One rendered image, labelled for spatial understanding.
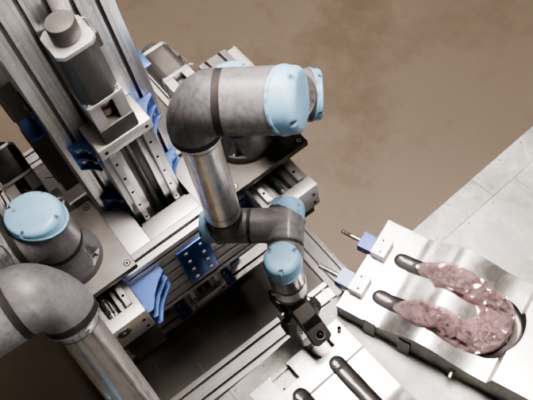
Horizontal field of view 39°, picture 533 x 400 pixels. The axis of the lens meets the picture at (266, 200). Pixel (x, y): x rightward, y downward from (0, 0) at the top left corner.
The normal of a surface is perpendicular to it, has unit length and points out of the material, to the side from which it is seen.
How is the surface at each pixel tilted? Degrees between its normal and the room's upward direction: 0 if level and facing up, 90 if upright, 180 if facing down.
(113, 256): 0
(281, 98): 36
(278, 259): 0
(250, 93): 26
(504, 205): 0
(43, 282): 43
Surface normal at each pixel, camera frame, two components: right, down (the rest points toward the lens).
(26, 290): 0.37, -0.37
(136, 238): -0.14, -0.49
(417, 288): -0.52, -0.63
